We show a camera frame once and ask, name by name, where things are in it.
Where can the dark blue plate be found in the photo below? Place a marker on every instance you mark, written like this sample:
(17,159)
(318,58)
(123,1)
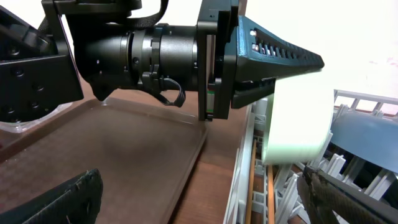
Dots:
(369,137)

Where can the brown serving tray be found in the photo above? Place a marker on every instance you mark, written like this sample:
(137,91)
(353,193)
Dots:
(144,154)

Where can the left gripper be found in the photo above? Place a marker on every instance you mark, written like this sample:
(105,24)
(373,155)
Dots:
(114,51)

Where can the wooden chopstick short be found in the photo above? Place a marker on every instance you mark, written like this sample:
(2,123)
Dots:
(251,183)

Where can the mint green bowl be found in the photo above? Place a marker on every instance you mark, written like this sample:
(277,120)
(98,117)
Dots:
(298,119)

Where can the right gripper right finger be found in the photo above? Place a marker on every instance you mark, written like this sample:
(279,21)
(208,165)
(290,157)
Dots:
(325,197)

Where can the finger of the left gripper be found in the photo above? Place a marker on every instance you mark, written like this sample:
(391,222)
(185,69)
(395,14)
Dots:
(245,93)
(261,54)

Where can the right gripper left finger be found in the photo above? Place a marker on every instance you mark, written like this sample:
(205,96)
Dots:
(77,200)

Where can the wooden chopstick long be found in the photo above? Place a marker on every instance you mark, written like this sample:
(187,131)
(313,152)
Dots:
(270,195)

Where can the clear plastic bin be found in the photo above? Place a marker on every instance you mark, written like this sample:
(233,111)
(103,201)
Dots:
(21,127)

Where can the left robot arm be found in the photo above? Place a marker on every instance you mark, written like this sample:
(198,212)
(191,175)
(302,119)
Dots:
(38,68)

